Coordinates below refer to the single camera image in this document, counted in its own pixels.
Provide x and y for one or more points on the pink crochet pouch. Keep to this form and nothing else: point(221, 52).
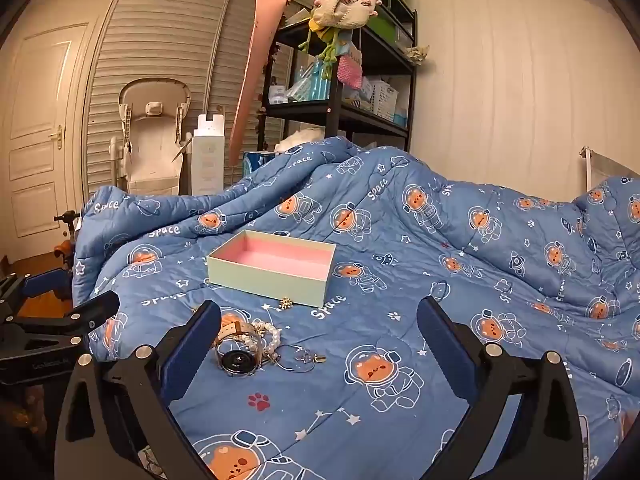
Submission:
point(350, 72)

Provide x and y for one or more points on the white panel door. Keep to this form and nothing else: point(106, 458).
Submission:
point(40, 130)

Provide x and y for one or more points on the green storage box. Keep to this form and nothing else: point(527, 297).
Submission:
point(385, 27)

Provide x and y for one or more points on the white plastic basket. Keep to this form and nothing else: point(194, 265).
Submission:
point(382, 100)

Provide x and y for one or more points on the gold snowflake earring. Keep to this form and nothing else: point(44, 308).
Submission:
point(286, 303)

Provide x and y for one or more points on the tall white carton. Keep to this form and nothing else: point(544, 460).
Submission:
point(207, 160)

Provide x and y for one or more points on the white fluffy cloth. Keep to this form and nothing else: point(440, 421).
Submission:
point(300, 140)

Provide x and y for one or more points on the blue printed blanket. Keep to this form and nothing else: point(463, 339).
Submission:
point(400, 240)

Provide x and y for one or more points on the green frog plush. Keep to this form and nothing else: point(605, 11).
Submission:
point(325, 40)

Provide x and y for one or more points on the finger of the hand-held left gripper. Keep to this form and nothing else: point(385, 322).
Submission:
point(45, 282)
point(95, 310)

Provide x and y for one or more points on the thin bangle with gold charm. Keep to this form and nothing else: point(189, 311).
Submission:
point(292, 362)

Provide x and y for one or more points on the black metal shelf rack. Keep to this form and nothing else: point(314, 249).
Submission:
point(345, 115)

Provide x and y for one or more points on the pale green box pink inside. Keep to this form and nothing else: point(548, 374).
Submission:
point(272, 267)

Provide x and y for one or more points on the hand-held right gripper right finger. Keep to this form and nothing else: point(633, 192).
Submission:
point(445, 345)

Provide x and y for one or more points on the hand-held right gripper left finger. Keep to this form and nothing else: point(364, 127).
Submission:
point(187, 357)

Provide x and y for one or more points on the white baby high chair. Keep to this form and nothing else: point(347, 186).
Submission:
point(152, 135)

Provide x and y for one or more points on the blue tissue pack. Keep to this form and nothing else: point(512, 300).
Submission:
point(257, 162)

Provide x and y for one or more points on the white headboard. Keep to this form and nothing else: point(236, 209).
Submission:
point(607, 167)

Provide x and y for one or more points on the small orange tricycle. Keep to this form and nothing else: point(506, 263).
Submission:
point(67, 235)

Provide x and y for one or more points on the louvered closet door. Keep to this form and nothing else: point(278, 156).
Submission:
point(165, 35)

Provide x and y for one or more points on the blue packets on shelf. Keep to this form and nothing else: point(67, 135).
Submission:
point(310, 85)

